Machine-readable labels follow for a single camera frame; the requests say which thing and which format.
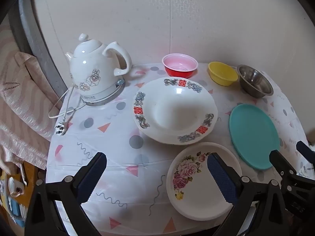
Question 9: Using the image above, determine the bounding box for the white power cord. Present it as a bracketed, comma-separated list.
[48, 85, 85, 128]

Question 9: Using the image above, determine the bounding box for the yellow plastic bowl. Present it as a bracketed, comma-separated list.
[208, 62, 239, 86]

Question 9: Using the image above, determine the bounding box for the round metal kettle base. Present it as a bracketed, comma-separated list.
[81, 79, 126, 107]

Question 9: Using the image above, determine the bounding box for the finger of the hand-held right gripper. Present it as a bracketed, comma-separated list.
[296, 141, 315, 163]
[269, 149, 299, 177]

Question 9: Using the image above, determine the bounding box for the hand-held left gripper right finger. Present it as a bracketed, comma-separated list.
[207, 152, 287, 236]

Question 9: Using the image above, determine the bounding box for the pink striped cloth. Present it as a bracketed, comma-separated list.
[0, 27, 62, 170]

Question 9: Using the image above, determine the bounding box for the white power plug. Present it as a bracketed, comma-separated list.
[55, 121, 72, 136]

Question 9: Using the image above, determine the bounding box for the small white cup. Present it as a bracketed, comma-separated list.
[8, 177, 24, 197]

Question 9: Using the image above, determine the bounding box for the stainless steel bowl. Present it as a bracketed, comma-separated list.
[237, 65, 274, 98]

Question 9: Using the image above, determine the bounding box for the large white red-character plate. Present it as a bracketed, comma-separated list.
[132, 77, 219, 145]

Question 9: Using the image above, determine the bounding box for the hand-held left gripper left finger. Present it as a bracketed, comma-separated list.
[25, 152, 107, 236]

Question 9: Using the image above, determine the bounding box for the red plastic bowl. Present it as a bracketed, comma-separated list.
[162, 53, 198, 79]

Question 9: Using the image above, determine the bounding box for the white floral ceramic kettle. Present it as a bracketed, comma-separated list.
[65, 33, 132, 102]

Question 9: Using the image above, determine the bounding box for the white patterned tablecloth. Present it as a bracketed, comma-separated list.
[45, 63, 311, 236]

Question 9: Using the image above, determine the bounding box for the dark grey frame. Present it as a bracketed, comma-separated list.
[8, 0, 68, 91]

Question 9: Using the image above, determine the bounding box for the white rose-print plate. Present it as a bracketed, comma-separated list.
[166, 142, 243, 221]

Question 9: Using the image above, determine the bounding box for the teal plastic plate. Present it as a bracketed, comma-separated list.
[228, 104, 280, 170]

